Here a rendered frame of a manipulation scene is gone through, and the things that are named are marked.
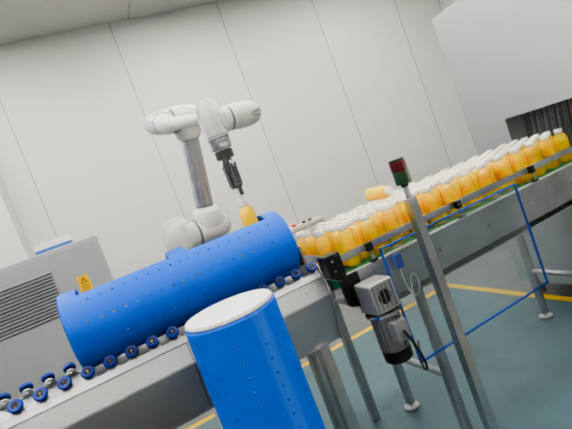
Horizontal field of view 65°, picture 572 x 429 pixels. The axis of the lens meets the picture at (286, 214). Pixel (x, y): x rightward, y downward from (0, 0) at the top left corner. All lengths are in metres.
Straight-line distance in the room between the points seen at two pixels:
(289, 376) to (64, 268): 2.29
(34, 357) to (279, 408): 2.35
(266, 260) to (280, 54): 3.88
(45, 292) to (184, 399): 1.80
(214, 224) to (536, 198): 1.64
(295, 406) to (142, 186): 3.58
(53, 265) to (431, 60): 5.06
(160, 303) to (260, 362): 0.52
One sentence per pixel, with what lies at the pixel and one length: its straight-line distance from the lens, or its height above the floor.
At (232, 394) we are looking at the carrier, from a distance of 1.33.
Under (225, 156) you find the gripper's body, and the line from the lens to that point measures 1.84.
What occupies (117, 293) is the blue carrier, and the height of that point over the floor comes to 1.17.
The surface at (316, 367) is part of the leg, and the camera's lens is 2.10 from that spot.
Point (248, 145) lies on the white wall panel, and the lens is 4.94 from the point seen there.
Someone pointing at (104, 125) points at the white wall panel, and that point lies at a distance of 4.76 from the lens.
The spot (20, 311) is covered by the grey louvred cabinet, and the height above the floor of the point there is 1.14.
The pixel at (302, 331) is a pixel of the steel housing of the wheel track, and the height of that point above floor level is 0.74.
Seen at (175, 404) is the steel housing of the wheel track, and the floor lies 0.72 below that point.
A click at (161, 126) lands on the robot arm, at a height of 1.78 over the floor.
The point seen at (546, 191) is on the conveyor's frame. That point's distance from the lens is 2.55.
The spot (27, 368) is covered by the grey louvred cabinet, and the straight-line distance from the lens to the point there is 3.47.
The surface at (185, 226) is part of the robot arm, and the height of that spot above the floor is 1.29.
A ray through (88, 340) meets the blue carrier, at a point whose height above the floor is 1.07.
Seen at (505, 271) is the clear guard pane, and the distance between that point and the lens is 2.25.
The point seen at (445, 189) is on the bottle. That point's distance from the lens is 2.19.
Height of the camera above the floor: 1.33
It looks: 4 degrees down
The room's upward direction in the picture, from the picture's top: 21 degrees counter-clockwise
